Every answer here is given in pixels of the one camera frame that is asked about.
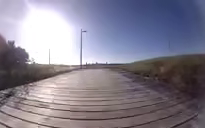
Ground wooden plank boardwalk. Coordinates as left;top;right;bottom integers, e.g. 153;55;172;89
0;67;200;128

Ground grass strip with scrub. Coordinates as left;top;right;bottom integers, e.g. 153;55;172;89
0;63;80;94

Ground dry grass slope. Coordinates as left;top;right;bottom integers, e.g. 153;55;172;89
118;54;205;99

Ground dark trees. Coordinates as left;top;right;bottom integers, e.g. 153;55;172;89
0;30;32;73

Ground tall grey lamp post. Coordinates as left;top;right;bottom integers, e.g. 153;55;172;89
79;28;88;70

